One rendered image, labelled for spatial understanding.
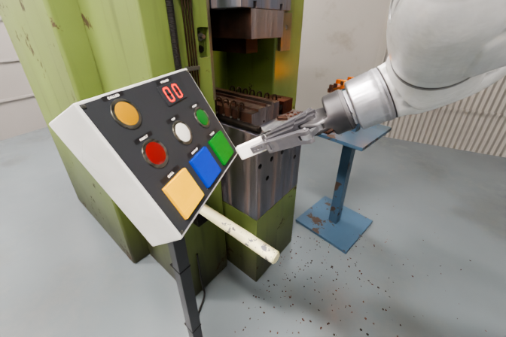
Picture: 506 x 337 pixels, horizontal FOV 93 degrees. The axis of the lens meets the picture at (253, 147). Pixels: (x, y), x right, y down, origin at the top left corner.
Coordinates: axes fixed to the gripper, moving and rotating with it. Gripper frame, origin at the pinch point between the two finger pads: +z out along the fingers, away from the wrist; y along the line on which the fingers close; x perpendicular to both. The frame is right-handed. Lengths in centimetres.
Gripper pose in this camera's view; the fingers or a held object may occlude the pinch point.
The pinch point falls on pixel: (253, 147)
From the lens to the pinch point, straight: 50.3
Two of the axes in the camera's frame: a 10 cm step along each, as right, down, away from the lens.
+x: -4.8, -8.3, -2.8
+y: 2.5, -4.4, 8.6
